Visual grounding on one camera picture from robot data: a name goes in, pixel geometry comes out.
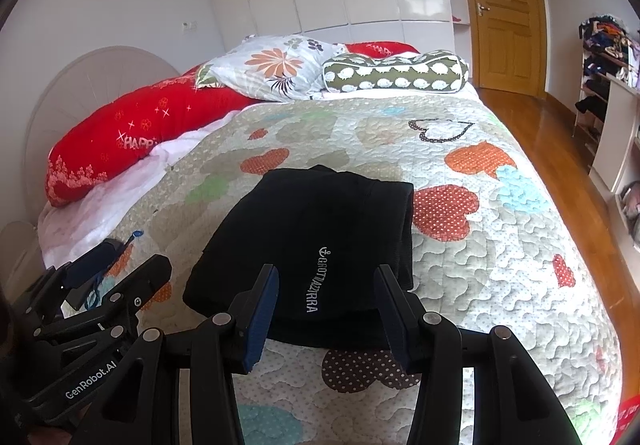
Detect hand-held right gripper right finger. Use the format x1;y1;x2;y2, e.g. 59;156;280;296
374;265;581;445

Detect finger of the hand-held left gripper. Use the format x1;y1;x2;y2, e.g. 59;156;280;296
12;239;127;327
37;254;174;342

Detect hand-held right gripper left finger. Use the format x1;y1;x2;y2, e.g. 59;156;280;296
87;264;281;445

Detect black pants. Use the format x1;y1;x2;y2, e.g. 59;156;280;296
182;165;416;351

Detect white bed sheet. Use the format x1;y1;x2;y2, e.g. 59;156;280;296
37;110;241;271

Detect heart-printed quilt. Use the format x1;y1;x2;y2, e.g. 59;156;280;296
107;95;624;445

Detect red printed pillow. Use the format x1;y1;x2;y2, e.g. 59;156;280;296
344;41;421;60
46;69;258;208

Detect round beige headboard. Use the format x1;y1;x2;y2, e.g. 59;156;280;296
25;46;182;226

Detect white floral pillow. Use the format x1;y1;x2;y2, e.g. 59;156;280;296
195;35;346;104

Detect green sheep-patterned pillow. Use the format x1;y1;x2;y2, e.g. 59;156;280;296
321;51;471;94

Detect red plastic bag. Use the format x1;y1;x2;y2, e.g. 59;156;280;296
617;397;640;437

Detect white shelf unit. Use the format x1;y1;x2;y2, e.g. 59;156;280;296
589;75;640;246

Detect wooden door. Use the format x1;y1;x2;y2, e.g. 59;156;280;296
450;0;549;98

